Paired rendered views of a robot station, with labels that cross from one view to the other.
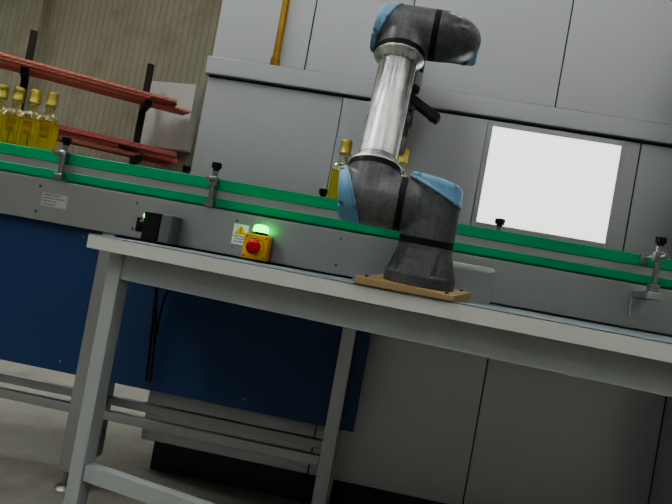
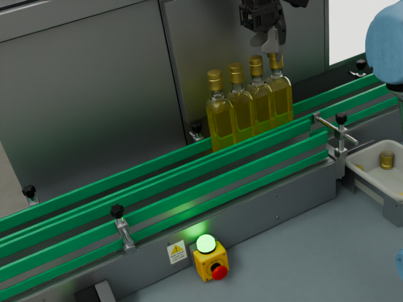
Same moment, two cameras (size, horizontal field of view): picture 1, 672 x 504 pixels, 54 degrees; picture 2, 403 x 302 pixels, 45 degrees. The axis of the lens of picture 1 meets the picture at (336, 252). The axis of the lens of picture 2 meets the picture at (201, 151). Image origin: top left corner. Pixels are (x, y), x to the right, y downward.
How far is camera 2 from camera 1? 150 cm
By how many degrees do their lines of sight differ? 42
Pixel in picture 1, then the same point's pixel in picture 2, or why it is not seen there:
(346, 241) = (281, 193)
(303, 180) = (151, 112)
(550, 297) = not seen: outside the picture
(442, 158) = (288, 20)
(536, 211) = not seen: hidden behind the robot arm
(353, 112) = (182, 15)
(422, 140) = not seen: hidden behind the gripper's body
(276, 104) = (78, 45)
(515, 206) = (358, 33)
